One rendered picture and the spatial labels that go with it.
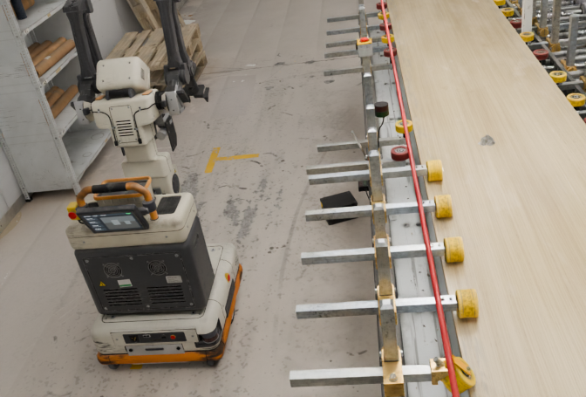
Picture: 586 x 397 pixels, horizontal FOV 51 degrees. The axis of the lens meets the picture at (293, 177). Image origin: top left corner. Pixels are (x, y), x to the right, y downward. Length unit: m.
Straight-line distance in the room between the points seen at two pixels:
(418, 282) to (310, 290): 1.08
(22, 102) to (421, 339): 3.28
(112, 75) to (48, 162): 1.99
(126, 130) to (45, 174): 2.02
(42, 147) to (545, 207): 3.48
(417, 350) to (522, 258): 0.46
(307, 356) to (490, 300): 1.32
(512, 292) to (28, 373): 2.45
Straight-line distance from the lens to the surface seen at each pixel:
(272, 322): 3.25
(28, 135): 4.73
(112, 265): 2.92
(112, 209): 2.61
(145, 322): 3.04
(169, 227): 2.68
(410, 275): 2.46
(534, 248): 2.15
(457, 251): 2.02
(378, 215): 1.98
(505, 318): 1.90
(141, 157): 2.99
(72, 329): 3.64
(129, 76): 2.85
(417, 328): 2.25
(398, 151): 2.69
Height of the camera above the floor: 2.22
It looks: 30 degrees down
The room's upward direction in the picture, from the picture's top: 10 degrees counter-clockwise
